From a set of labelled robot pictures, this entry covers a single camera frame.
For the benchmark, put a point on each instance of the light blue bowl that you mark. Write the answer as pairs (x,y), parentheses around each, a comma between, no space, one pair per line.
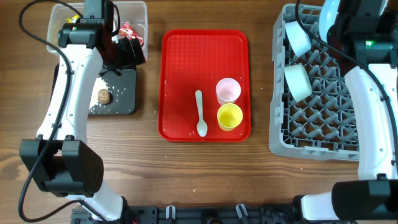
(298,38)

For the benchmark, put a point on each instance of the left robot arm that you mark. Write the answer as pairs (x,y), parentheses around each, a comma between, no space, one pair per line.
(58,159)

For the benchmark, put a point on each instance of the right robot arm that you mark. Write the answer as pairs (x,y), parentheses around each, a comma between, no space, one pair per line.
(360,35)

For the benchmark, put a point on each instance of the brown cookie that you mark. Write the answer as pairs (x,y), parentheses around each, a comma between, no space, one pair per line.
(104,97)

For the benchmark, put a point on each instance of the yellow foil wrapper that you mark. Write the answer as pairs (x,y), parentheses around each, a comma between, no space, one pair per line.
(72,20)

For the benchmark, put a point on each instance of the white plastic spoon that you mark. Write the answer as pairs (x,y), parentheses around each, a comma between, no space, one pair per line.
(202,127)

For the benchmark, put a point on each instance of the mint green bowl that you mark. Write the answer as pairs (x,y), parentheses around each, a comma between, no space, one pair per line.
(298,82)

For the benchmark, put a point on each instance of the white rice pile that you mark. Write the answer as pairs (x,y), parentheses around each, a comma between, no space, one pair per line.
(115,91)

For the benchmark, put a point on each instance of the yellow plastic cup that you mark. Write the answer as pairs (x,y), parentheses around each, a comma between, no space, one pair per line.
(229,116)

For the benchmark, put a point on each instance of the clear plastic bin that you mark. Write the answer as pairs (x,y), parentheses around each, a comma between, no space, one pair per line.
(134,12)

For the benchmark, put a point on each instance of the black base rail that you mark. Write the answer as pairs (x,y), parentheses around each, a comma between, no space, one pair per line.
(202,215)

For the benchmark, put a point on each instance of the grey dishwasher rack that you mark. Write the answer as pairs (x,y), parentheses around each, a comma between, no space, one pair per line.
(323,125)

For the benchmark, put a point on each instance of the pink plastic cup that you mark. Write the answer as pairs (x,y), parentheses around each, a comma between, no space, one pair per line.
(228,90)

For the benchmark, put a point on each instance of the red serving tray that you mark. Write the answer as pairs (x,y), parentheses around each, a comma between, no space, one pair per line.
(197,59)

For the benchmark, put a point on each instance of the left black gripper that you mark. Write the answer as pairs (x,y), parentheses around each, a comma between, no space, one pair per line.
(129,60)

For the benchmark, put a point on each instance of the light blue plate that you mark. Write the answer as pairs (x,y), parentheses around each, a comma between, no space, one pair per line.
(327,17)

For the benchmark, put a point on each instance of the black plastic tray bin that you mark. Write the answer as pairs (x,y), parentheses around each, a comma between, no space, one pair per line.
(121,86)

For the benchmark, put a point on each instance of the red foil snack wrapper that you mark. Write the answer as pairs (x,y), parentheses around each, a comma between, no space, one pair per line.
(127,31)

